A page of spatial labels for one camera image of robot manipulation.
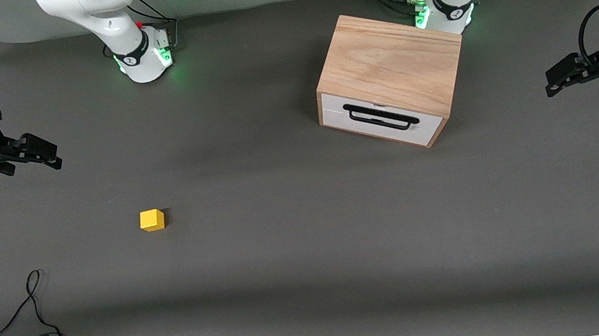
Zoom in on yellow cube block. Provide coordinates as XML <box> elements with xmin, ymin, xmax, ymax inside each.
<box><xmin>139</xmin><ymin>208</ymin><xmax>167</xmax><ymax>233</ymax></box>

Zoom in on white-fronted drawer with black handle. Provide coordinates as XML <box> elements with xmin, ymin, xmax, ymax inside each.
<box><xmin>319</xmin><ymin>80</ymin><xmax>447</xmax><ymax>158</ymax></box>

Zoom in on wooden cabinet box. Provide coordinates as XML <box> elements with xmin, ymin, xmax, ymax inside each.
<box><xmin>308</xmin><ymin>2</ymin><xmax>474</xmax><ymax>160</ymax></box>

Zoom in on grey table cover cloth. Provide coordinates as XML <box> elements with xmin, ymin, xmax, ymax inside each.
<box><xmin>0</xmin><ymin>0</ymin><xmax>599</xmax><ymax>336</ymax></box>

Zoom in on black right arm base cables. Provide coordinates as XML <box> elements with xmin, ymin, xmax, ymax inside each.
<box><xmin>126</xmin><ymin>0</ymin><xmax>183</xmax><ymax>56</ymax></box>

